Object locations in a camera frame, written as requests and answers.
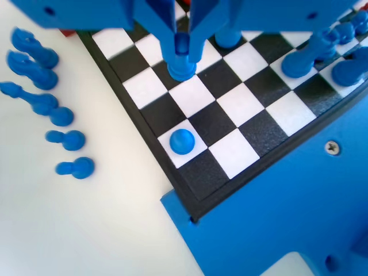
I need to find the black and white chessboard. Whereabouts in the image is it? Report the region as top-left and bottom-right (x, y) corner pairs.
(75, 0), (368, 224)

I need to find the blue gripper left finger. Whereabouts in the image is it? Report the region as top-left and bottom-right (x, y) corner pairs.
(132, 0), (177, 63)

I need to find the silver cross-head screw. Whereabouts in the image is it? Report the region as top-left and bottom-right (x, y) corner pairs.
(324, 140), (342, 156)

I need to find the blue bishop chess piece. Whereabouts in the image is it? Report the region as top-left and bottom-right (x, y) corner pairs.
(0, 81), (60, 116)

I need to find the blue knight chess piece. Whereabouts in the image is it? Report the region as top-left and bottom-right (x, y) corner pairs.
(10, 26), (60, 70)
(6, 49), (60, 90)

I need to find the blue pawn chess piece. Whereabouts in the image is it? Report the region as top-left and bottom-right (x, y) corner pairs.
(167, 32), (198, 82)
(168, 128), (196, 156)
(55, 156), (95, 181)
(45, 129), (86, 152)
(48, 105), (75, 127)
(315, 27), (340, 63)
(333, 21), (357, 45)
(352, 10), (368, 35)

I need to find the blue base plate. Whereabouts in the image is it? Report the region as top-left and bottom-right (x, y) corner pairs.
(160, 94), (368, 276)

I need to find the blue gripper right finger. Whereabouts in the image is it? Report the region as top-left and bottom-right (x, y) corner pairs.
(188, 0), (245, 63)

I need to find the blue queen chess piece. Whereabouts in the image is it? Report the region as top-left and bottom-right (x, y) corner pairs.
(214, 28), (243, 49)

